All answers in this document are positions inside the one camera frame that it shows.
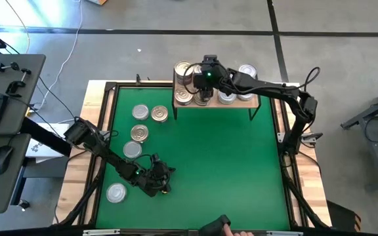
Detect silver metal bracket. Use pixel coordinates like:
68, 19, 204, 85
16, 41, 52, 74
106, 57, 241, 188
83, 229, 121, 236
266, 230, 304, 236

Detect tuna can green white label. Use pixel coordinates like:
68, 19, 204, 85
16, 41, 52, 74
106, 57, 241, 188
236, 92, 256, 102
217, 88, 238, 106
131, 104, 150, 121
238, 64, 258, 79
122, 140, 143, 160
106, 182, 128, 204

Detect black floor cable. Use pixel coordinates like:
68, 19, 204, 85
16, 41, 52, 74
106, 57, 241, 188
37, 75, 80, 125

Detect black metal table frame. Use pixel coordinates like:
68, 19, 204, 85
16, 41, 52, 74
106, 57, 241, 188
77, 80, 308, 230

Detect person's hand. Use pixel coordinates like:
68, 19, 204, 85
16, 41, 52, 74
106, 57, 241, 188
223, 224, 255, 236

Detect black box hazard stripes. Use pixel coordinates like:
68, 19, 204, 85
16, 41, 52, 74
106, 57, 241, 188
326, 199, 362, 234

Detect black camera cable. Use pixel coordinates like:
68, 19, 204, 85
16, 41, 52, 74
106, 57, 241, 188
182, 62, 206, 87
132, 153, 154, 165

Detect black diagonal support beam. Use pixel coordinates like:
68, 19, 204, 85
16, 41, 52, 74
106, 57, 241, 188
20, 117, 74, 157

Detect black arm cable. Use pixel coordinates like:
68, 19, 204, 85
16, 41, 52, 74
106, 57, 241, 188
302, 66, 322, 92
100, 129, 120, 142

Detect dark grey desk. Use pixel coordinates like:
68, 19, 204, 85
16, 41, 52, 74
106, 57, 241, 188
0, 54, 47, 214

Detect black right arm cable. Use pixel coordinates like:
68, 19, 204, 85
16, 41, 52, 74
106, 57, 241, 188
302, 66, 322, 92

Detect black computer mouse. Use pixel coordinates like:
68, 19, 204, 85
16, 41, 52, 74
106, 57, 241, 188
0, 145, 14, 176

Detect yellowish floor cable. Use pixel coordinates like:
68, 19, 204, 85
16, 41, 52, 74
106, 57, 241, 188
4, 0, 31, 55

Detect black right camera cable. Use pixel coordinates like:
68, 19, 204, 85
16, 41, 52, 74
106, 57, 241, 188
182, 62, 206, 87

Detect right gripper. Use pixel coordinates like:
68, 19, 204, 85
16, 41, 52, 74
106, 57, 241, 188
193, 54, 224, 106

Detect black handheld object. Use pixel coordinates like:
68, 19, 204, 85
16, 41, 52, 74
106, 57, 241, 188
198, 214, 232, 236

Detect white cardboard box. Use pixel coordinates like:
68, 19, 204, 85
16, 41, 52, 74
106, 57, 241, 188
24, 123, 71, 164

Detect black left camera cable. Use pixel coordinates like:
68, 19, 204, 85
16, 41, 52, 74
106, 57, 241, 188
132, 153, 154, 165

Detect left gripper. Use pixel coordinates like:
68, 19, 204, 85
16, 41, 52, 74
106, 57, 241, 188
133, 153, 177, 198

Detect wooden shelf black metal legs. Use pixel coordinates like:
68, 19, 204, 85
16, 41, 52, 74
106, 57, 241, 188
172, 68, 262, 121

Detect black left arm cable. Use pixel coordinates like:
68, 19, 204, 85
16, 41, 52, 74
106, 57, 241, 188
100, 129, 120, 142

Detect white floor cable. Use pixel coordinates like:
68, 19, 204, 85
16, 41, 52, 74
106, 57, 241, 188
43, 0, 83, 101

